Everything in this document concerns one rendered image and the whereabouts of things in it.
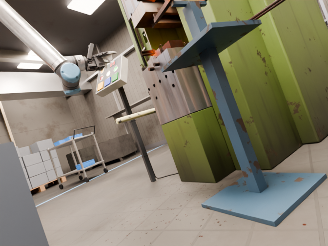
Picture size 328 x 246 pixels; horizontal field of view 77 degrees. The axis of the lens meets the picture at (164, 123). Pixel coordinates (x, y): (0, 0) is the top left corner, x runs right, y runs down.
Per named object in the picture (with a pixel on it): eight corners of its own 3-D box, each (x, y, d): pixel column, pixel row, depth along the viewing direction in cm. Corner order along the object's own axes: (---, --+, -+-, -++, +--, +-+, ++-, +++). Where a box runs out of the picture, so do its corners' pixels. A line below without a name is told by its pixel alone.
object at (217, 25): (212, 27, 74) (210, 22, 74) (161, 72, 108) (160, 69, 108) (262, 23, 88) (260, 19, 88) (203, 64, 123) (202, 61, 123)
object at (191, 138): (216, 183, 131) (190, 113, 132) (181, 181, 162) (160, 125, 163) (262, 152, 162) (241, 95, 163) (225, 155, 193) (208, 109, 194)
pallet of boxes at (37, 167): (15, 203, 462) (-3, 151, 465) (2, 206, 507) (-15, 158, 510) (66, 180, 567) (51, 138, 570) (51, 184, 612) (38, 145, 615)
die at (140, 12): (145, 11, 149) (141, -1, 149) (134, 28, 166) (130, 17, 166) (188, 12, 172) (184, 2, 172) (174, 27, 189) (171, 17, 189)
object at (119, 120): (118, 124, 165) (116, 117, 165) (116, 125, 170) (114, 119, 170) (162, 110, 189) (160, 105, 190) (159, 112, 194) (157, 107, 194)
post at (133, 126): (153, 182, 193) (113, 73, 196) (151, 182, 197) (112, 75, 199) (156, 180, 196) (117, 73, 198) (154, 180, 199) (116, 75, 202)
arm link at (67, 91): (65, 92, 111) (57, 70, 111) (65, 97, 121) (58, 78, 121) (83, 88, 115) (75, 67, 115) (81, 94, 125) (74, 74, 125)
